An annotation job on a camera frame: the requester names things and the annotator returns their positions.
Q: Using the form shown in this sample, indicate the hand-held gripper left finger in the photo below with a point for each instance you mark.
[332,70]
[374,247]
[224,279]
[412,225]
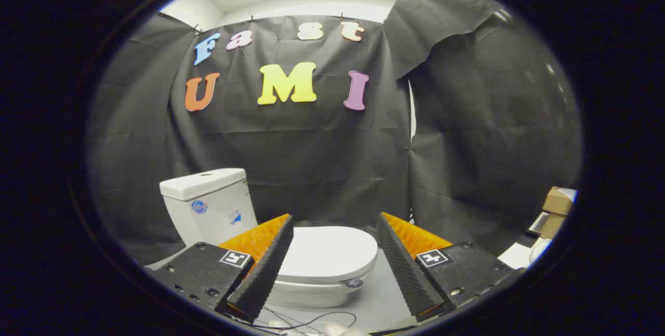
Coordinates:
[265,273]

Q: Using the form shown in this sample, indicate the white toilet lid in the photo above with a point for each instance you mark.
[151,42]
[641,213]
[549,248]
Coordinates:
[327,253]

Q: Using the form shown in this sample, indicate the white toilet tank cover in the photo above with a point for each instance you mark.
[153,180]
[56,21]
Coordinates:
[200,183]

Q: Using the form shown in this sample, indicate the black backdrop cloth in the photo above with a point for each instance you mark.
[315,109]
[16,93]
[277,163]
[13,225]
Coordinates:
[311,144]

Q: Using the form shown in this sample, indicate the white flat box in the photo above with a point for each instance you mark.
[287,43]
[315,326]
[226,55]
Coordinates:
[515,256]

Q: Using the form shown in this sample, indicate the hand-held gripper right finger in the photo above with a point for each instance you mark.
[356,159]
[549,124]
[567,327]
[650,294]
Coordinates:
[405,273]

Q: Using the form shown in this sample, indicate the brown cardboard box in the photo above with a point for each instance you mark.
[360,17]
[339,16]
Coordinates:
[557,201]
[552,226]

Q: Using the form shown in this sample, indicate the white ceramic toilet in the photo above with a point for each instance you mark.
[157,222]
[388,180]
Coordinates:
[218,216]

